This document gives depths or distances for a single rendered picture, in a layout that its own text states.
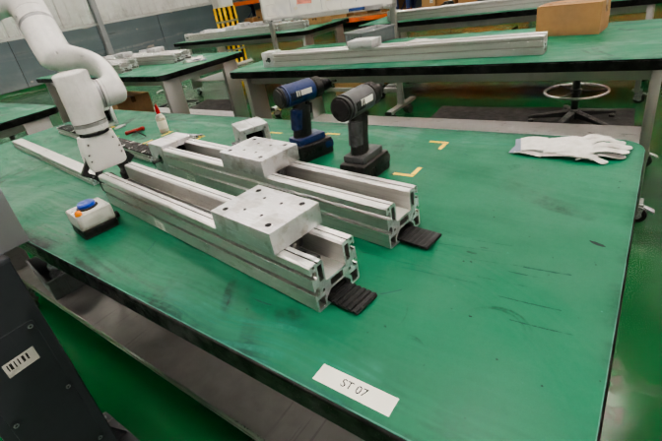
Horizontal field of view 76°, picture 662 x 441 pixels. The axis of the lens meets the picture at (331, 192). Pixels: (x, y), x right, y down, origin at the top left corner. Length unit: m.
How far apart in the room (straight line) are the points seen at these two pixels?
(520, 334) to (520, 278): 0.12
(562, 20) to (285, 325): 2.28
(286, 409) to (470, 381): 0.79
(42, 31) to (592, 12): 2.31
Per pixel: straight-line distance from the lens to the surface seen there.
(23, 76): 12.75
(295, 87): 1.17
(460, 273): 0.72
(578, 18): 2.63
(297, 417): 1.27
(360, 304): 0.66
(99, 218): 1.14
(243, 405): 1.34
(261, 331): 0.67
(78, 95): 1.27
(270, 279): 0.73
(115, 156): 1.33
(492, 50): 2.26
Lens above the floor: 1.22
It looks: 26 degrees down
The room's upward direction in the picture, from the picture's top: 10 degrees counter-clockwise
